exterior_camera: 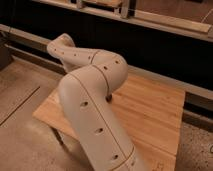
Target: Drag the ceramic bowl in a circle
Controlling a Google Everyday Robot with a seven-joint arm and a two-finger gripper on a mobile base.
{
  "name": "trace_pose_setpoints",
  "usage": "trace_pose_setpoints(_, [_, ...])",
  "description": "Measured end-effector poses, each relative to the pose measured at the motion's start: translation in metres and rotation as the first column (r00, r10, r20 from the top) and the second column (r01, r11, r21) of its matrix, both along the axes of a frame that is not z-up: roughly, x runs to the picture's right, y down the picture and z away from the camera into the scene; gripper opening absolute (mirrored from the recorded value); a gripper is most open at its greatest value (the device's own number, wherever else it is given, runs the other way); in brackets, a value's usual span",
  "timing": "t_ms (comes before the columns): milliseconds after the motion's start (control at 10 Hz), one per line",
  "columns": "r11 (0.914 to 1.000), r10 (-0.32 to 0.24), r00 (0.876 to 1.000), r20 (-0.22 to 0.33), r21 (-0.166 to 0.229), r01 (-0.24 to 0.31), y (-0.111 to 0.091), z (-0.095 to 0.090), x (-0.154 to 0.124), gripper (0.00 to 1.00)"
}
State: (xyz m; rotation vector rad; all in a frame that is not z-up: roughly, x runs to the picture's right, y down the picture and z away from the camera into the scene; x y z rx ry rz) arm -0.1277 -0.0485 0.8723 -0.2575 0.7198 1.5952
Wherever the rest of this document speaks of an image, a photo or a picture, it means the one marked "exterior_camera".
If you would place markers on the wooden plank on ledge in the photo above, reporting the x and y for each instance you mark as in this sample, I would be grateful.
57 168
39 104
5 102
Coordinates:
173 21

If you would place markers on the wooden frame on ledge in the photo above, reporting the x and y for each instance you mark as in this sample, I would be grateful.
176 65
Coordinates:
120 6

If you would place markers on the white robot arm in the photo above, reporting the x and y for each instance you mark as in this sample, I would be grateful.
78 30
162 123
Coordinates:
92 75

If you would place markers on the wooden table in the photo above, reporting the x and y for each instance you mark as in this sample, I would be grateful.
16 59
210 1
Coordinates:
148 111

